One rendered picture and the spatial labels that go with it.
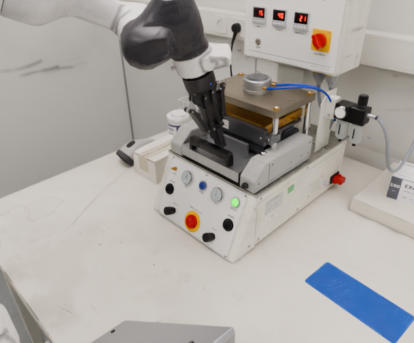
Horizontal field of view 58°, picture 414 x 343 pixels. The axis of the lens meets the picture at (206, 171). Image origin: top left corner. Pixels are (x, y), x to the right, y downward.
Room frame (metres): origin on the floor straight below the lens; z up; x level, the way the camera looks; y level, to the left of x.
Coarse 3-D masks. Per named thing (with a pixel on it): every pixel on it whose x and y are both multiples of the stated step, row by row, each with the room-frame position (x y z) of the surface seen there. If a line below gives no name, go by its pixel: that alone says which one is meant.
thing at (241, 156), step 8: (208, 136) 0.98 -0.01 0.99; (224, 136) 0.94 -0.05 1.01; (184, 144) 0.97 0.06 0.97; (232, 144) 0.91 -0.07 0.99; (240, 144) 0.89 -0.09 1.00; (248, 144) 0.88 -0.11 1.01; (184, 152) 0.95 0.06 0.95; (192, 152) 0.93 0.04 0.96; (200, 152) 0.91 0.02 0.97; (208, 152) 0.91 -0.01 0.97; (232, 152) 0.91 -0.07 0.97; (240, 152) 0.89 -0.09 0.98; (248, 152) 0.88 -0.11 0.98; (200, 160) 0.91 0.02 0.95; (208, 160) 0.88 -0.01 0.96; (216, 160) 0.87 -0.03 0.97; (240, 160) 0.87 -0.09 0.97; (248, 160) 0.87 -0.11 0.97; (216, 168) 0.86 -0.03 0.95; (224, 168) 0.84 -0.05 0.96; (232, 168) 0.83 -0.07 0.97; (240, 168) 0.83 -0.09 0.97; (232, 176) 0.82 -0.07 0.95
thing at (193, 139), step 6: (192, 138) 0.93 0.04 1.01; (198, 138) 0.92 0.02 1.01; (192, 144) 0.93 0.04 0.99; (198, 144) 0.91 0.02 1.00; (204, 144) 0.89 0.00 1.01; (210, 144) 0.89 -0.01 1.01; (210, 150) 0.88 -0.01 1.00; (216, 150) 0.86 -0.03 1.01; (222, 150) 0.85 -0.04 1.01; (228, 150) 0.85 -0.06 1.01; (216, 156) 0.86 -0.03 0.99; (222, 156) 0.84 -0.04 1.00; (228, 156) 0.83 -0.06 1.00; (228, 162) 0.83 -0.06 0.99
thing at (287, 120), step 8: (232, 112) 0.98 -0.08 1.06; (240, 112) 0.98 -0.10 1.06; (248, 112) 0.98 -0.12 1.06; (296, 112) 0.98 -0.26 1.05; (248, 120) 0.93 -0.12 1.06; (256, 120) 0.92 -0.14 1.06; (264, 120) 0.92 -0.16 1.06; (272, 120) 0.92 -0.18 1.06; (280, 120) 0.93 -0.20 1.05; (288, 120) 0.96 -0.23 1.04; (296, 120) 0.98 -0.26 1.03; (264, 128) 0.89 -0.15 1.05; (280, 128) 0.94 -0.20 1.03
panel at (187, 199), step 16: (176, 160) 0.97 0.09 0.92; (176, 176) 0.94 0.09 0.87; (208, 176) 0.87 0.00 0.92; (176, 192) 0.92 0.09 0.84; (192, 192) 0.88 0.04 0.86; (208, 192) 0.85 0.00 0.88; (224, 192) 0.82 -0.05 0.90; (240, 192) 0.79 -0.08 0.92; (160, 208) 0.93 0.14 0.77; (176, 208) 0.89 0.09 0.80; (192, 208) 0.86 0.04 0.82; (208, 208) 0.83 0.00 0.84; (224, 208) 0.80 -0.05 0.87; (240, 208) 0.77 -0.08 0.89; (176, 224) 0.87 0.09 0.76; (208, 224) 0.80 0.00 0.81; (224, 240) 0.75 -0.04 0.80; (224, 256) 0.73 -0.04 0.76
